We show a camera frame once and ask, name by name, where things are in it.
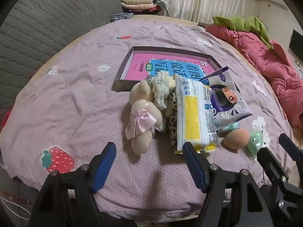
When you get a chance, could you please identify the green sponge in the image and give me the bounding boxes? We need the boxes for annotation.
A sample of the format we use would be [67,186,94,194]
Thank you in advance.
[246,116,271,161]

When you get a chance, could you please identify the orange makeup sponge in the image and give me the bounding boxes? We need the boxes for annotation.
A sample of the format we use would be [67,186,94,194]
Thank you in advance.
[222,129,250,150]

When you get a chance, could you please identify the purple cartoon snack bag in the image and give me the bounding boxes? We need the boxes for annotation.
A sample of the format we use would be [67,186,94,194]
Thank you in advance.
[200,67,252,130]

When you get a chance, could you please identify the white yellow tissue pack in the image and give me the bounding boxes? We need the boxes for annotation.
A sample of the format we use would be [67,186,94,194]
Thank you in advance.
[175,75,217,154]

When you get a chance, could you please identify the leopard print scrunchie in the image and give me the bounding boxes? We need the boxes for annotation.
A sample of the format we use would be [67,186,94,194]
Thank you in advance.
[164,88,177,151]

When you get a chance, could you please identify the beige mouse plush pink dress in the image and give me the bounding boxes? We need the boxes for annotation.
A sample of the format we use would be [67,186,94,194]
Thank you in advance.
[125,79,163,155]

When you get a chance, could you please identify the floral cream scrunchie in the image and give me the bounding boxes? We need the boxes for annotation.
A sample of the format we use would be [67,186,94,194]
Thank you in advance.
[147,71,176,111]

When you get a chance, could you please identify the green tissue pack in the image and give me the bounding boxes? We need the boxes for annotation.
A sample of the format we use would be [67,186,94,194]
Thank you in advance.
[219,122,240,134]

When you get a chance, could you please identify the pink patterned bedsheet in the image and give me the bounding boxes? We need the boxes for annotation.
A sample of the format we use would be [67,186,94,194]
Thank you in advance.
[1,19,294,222]

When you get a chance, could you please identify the red pink comforter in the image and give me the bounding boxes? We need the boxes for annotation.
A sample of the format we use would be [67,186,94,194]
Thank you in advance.
[205,24,302,130]

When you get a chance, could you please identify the green garment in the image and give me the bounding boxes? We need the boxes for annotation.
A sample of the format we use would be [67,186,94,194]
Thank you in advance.
[213,16,273,49]

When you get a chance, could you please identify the pink blue book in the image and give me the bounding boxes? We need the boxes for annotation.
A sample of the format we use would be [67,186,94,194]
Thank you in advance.
[120,51,221,80]

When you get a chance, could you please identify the shallow dark cardboard box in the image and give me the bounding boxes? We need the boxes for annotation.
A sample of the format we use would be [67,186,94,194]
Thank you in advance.
[113,46,221,92]

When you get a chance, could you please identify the grey quilted headboard cover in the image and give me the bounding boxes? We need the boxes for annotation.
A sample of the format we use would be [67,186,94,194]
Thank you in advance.
[1,0,122,109]

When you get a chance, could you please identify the blue patterned cloth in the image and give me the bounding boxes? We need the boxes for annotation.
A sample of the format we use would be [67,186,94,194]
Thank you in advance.
[110,12,134,22]

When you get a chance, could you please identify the stack of folded clothes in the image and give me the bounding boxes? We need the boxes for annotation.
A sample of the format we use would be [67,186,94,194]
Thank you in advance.
[120,0,164,16]

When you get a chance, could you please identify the black wall television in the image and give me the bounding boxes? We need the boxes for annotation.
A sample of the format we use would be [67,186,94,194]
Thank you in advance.
[289,30,303,61]

